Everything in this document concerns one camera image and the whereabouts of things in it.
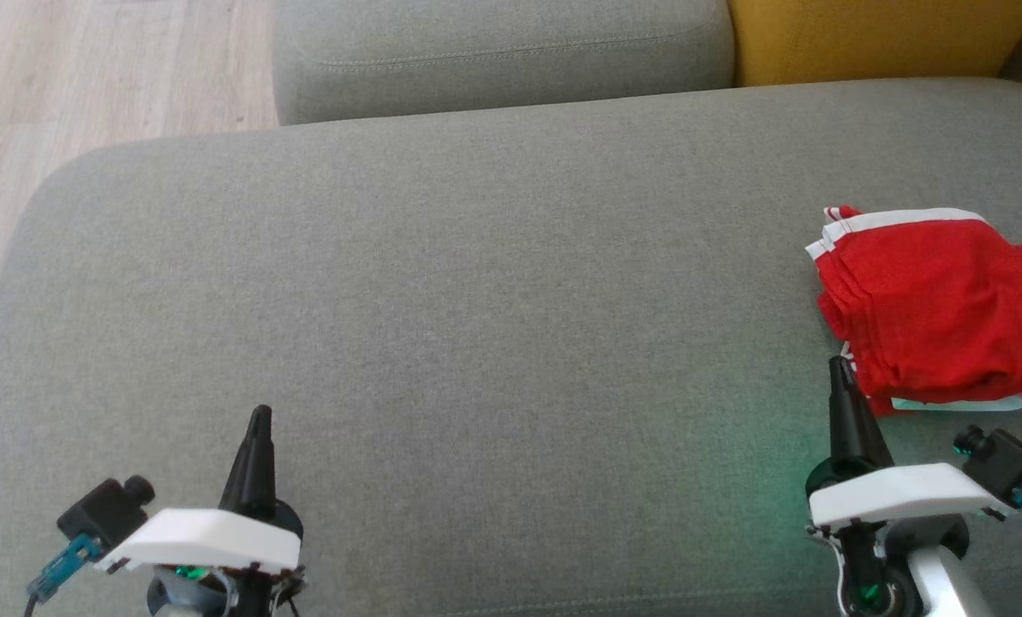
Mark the yellow sofa backrest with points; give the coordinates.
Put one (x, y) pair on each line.
(870, 38)

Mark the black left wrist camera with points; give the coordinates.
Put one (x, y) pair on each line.
(104, 514)

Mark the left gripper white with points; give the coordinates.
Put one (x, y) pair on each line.
(211, 540)

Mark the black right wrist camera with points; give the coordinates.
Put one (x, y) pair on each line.
(1007, 467)

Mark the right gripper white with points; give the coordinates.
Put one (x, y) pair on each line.
(896, 497)

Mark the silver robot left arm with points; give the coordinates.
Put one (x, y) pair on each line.
(176, 604)

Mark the red white basketball jersey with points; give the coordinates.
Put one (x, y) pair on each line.
(930, 274)

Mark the large grey sofa seat cushion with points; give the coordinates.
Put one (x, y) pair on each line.
(476, 300)

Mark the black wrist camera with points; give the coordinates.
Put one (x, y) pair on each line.
(104, 514)
(1007, 467)

